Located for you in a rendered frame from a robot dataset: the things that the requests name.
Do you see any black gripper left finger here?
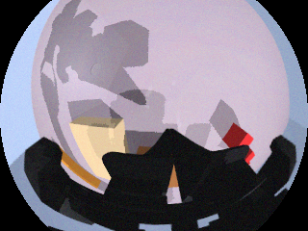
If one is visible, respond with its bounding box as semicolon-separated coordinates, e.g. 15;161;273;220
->
101;128;174;196

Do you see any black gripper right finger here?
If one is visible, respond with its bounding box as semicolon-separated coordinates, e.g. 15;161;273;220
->
170;128;250;203

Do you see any cream flat rectangular block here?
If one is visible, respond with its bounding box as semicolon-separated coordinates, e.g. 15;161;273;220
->
69;116;130;180

